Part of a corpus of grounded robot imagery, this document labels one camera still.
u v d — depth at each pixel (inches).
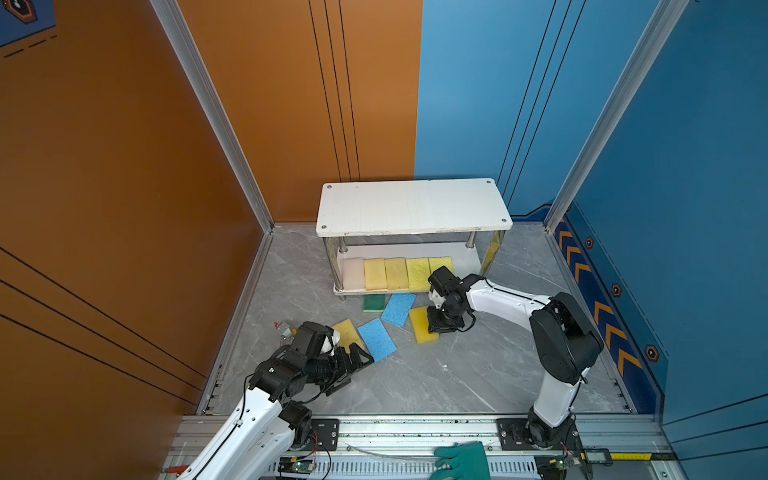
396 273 38.0
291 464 28.0
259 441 22.8
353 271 38.0
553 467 27.6
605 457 27.4
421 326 35.8
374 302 37.9
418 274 37.7
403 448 28.5
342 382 28.9
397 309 37.1
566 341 19.0
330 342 25.0
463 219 29.3
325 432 29.1
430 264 39.0
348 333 35.1
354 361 26.4
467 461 27.3
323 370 25.1
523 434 28.6
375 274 37.3
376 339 35.0
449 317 30.4
